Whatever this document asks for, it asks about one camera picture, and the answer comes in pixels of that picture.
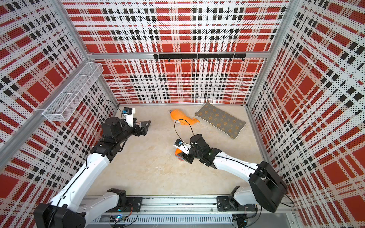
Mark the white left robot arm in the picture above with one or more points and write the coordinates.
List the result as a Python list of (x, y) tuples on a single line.
[(64, 210)]

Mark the black hook rail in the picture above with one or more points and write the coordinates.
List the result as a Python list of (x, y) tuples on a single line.
[(201, 56)]

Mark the orange round lego piece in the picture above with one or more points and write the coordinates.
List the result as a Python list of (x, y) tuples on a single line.
[(178, 152)]

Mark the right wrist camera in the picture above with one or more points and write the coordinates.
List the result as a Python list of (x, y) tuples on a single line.
[(185, 148)]

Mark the white wire mesh basket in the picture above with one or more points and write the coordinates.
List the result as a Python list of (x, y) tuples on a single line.
[(65, 104)]

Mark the grey patterned cushion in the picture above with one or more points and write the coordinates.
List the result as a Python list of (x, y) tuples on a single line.
[(221, 120)]

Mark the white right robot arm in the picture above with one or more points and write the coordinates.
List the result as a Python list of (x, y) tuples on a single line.
[(267, 189)]

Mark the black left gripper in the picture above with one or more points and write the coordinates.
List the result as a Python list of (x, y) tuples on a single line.
[(143, 130)]

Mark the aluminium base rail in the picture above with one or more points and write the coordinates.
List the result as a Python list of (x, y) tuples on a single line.
[(190, 211)]

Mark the green circuit board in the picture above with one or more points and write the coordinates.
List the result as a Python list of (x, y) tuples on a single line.
[(117, 219)]

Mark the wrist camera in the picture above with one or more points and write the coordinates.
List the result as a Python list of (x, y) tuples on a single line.
[(185, 148), (128, 113)]

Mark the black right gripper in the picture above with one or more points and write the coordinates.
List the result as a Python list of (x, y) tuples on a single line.
[(186, 157)]

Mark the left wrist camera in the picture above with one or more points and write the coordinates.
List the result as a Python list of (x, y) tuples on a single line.
[(128, 113)]

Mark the orange plush toy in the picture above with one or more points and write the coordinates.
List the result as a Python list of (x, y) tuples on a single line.
[(180, 117)]

